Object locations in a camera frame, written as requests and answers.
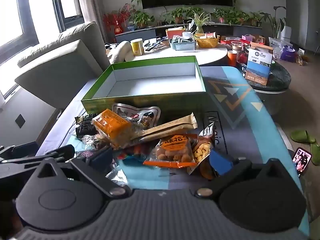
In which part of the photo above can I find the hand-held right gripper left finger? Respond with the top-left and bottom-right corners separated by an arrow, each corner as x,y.
34,146 -> 130,198

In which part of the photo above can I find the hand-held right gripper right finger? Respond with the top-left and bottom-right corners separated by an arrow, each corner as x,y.
195,150 -> 287,198

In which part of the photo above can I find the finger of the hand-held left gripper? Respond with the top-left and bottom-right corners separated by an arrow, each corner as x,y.
37,145 -> 76,164
0,144 -> 39,159

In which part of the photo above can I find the purple silver snack packet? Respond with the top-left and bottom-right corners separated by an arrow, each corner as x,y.
79,134 -> 111,158

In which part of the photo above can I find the silver yellow cracker packet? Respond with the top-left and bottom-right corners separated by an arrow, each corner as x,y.
187,125 -> 216,180

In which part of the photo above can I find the black gold snack packet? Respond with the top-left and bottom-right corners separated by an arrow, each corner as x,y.
75,114 -> 97,126

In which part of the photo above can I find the orange peanut packet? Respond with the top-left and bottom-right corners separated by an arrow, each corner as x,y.
143,133 -> 198,168

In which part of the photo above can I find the white cartoon snack packet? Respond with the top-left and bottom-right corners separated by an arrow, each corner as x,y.
111,102 -> 161,130

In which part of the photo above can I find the long beige snack packet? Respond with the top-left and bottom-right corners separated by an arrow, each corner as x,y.
130,112 -> 198,143

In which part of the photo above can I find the green cardboard box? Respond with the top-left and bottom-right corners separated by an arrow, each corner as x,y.
81,56 -> 207,114

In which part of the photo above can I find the smartphone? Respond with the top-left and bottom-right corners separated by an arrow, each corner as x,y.
292,148 -> 312,177

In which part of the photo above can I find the green slipper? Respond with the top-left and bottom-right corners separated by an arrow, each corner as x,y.
310,140 -> 320,158
290,129 -> 316,143

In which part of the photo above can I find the beige armchair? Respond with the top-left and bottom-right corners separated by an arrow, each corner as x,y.
14,21 -> 110,110

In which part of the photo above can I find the dark round side table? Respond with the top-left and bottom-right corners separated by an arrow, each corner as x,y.
237,60 -> 292,115

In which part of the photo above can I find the orange paper cup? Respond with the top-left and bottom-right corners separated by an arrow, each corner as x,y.
227,50 -> 237,67

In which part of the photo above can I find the white blue carton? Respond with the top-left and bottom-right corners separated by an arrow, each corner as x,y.
245,42 -> 274,86

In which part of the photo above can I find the round white coffee table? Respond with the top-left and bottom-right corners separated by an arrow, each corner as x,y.
125,40 -> 232,67

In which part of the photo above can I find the white plush cushion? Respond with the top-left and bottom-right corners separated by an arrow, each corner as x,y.
109,41 -> 133,64

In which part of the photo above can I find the yellow canister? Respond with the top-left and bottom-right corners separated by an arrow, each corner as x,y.
130,38 -> 145,57

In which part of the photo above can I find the yellow wicker basket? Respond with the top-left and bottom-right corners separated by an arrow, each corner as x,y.
194,33 -> 220,48

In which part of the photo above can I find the teal plastic basket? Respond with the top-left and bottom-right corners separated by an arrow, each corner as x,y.
169,38 -> 197,51

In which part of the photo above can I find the purple gift bag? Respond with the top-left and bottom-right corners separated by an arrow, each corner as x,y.
280,45 -> 297,62

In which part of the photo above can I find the window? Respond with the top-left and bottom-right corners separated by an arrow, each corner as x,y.
0,0 -> 84,98

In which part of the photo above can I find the orange box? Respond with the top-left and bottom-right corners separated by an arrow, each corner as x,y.
165,29 -> 186,40

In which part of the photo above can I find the red flower decoration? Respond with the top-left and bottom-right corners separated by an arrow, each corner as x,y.
102,4 -> 133,35

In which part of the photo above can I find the spider plant in vase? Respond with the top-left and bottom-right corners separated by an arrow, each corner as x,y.
186,11 -> 211,34

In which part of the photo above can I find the white air purifier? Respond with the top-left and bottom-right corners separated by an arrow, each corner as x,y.
281,26 -> 293,42

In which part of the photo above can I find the potted green plant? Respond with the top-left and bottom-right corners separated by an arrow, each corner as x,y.
170,7 -> 190,25
212,8 -> 235,25
132,11 -> 155,28
235,10 -> 262,27

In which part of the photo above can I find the large leaf plant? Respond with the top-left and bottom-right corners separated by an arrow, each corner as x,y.
260,5 -> 287,39

